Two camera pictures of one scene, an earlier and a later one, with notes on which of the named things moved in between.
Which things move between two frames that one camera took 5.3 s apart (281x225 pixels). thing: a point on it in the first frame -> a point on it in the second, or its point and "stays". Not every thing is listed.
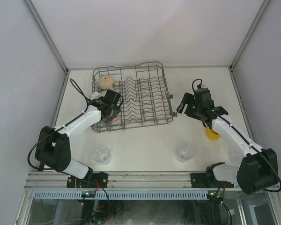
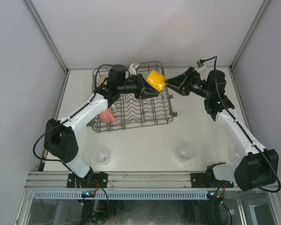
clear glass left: [101, 153] stays
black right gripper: [190, 107] -> [185, 81]
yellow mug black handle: [211, 135] -> [155, 80]
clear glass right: [236, 156] stays
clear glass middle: [184, 152] stays
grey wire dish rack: [146, 99] stays
